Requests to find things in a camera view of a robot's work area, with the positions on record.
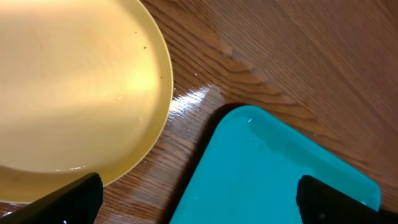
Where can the yellow plate with sauce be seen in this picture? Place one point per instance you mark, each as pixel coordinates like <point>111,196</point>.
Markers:
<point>86,87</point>

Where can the teal plastic tray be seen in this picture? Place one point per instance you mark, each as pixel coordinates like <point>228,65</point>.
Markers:
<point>250,170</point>

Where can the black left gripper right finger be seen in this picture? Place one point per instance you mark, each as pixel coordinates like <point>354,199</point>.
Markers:
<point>318,203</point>

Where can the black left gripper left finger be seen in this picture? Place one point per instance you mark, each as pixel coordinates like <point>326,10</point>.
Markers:
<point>77,202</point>

